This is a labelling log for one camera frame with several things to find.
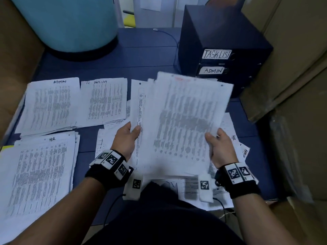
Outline thin power cable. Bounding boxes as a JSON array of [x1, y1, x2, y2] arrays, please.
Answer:
[[153, 28, 180, 64]]

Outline person's left hand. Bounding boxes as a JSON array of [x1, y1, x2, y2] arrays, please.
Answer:
[[111, 122, 141, 161]]

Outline neat stack of printed papers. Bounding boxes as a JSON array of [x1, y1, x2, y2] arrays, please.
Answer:
[[77, 77, 129, 129], [14, 77, 81, 137], [0, 131, 81, 245]]

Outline person's right hand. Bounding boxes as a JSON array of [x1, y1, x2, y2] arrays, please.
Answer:
[[205, 128, 240, 169]]

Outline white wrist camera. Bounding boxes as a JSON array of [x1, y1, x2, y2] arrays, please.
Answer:
[[197, 173, 214, 203], [124, 171, 145, 201]]

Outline person's left forearm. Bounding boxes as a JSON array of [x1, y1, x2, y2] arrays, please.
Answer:
[[15, 177, 105, 245]]

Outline person's dark trousers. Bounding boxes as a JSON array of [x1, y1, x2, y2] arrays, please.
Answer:
[[84, 183, 246, 245]]

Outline white partition panel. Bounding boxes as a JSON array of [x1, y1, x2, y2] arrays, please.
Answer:
[[120, 0, 215, 29]]

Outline person's right forearm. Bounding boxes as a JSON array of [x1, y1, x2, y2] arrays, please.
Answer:
[[232, 194, 302, 245]]

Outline pile of printed papers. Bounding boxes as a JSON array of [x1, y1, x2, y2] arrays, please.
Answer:
[[94, 112, 259, 211]]

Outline yellow plastic item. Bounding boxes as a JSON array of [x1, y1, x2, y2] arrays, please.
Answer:
[[123, 12, 136, 28]]

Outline teal cylindrical barrel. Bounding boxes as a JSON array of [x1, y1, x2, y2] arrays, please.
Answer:
[[10, 0, 119, 60]]

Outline black marker wristband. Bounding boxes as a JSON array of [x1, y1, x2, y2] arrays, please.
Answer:
[[215, 162, 261, 198], [85, 149, 134, 190]]

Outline bundle of printed papers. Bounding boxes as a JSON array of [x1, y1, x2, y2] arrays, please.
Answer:
[[129, 71, 235, 178]]

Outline brown cardboard box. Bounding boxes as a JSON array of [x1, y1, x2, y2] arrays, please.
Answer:
[[240, 0, 327, 123]]

